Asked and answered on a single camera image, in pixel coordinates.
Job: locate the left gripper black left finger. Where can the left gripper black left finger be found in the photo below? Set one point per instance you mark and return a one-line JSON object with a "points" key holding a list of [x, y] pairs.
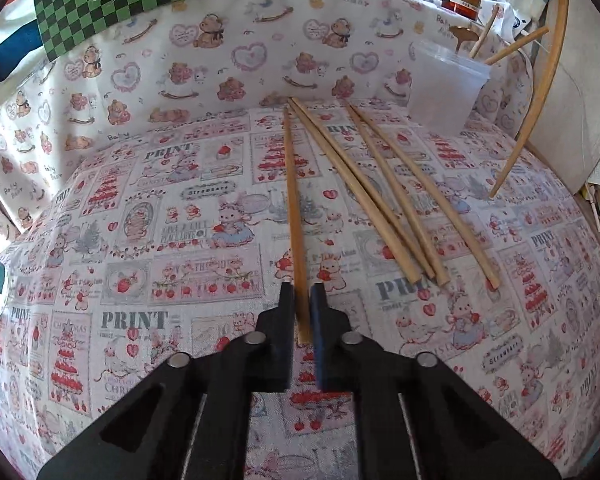
{"points": [[189, 418]]}

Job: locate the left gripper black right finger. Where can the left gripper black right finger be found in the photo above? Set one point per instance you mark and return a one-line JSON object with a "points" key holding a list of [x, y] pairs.
{"points": [[414, 417]]}

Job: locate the light wooden chopstick red tip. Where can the light wooden chopstick red tip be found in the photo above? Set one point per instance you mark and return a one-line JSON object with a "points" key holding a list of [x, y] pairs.
{"points": [[465, 231]]}

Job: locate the light wooden board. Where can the light wooden board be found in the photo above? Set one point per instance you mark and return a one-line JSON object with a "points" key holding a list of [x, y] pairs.
{"points": [[567, 133]]}

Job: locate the translucent plastic cup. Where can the translucent plastic cup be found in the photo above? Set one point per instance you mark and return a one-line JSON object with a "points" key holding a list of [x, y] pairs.
{"points": [[445, 87]]}

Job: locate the teddy bear print cloth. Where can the teddy bear print cloth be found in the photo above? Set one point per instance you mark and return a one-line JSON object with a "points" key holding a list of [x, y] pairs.
{"points": [[191, 92]]}

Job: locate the brass spoon in cup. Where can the brass spoon in cup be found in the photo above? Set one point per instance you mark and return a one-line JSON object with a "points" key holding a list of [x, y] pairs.
{"points": [[463, 34]]}

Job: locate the striped Hermes curtain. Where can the striped Hermes curtain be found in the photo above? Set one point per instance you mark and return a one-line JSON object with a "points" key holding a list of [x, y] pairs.
{"points": [[19, 34]]}

